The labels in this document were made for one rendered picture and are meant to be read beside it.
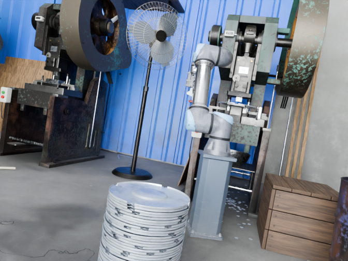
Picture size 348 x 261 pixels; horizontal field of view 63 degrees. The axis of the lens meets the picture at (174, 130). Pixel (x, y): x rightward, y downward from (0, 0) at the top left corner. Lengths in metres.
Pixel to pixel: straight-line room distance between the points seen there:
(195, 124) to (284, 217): 0.67
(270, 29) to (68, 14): 1.59
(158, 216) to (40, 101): 2.11
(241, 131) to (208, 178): 0.70
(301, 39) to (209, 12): 1.91
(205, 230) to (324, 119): 2.37
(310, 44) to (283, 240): 1.21
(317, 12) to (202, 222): 1.49
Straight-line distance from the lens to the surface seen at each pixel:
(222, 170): 1.54
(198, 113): 1.53
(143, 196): 0.98
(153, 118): 3.66
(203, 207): 1.58
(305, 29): 2.09
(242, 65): 2.34
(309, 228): 1.68
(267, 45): 2.33
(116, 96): 3.91
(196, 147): 2.11
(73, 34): 2.56
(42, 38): 3.07
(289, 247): 1.70
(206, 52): 1.69
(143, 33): 2.62
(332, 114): 3.65
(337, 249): 1.37
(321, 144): 3.62
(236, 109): 2.20
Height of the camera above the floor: 0.62
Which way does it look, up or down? 3 degrees down
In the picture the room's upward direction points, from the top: 9 degrees clockwise
